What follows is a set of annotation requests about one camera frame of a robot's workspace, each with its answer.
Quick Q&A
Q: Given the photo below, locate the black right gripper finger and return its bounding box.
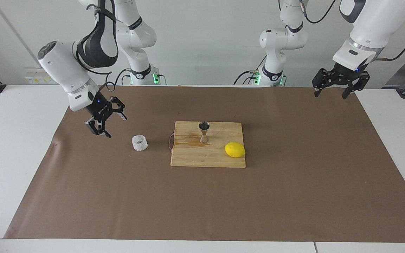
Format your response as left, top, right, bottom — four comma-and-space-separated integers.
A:
85, 117, 112, 138
109, 97, 128, 121

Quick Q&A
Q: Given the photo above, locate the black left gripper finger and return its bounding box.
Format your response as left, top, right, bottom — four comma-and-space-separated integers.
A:
342, 72, 370, 99
311, 69, 335, 98

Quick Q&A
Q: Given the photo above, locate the clear textured glass cup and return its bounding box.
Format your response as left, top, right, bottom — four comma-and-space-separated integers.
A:
132, 135, 148, 152

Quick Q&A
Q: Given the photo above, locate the steel double jigger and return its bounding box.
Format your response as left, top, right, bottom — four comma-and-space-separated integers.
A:
199, 121, 210, 144

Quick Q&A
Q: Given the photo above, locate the brown paper table mat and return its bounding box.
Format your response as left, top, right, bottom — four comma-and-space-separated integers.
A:
4, 85, 405, 243

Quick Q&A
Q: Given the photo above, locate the yellow lemon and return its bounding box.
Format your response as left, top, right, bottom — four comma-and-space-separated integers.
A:
224, 142, 246, 158

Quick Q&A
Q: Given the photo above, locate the black right arm base cable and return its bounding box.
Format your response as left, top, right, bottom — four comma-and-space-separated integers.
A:
115, 69, 133, 85

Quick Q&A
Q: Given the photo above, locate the black arm base cable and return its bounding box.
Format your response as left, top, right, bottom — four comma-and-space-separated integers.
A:
233, 70, 261, 85
115, 69, 133, 85

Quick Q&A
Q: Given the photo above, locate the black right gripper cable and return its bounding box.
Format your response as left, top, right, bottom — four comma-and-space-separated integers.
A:
77, 0, 119, 93

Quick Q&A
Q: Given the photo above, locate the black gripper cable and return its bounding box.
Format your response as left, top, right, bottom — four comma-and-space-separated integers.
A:
279, 0, 405, 61
77, 0, 119, 93

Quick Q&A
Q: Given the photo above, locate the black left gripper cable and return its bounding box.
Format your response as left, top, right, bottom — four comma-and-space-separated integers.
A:
279, 0, 405, 61

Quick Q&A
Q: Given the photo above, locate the white wall power outlet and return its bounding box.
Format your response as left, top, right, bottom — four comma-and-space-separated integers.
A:
25, 69, 57, 85

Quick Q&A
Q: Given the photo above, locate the black left arm base cable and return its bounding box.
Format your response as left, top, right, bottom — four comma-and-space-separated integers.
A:
233, 70, 261, 85

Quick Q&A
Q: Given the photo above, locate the wooden cutting board with handle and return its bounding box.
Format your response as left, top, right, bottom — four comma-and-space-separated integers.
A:
168, 121, 246, 168

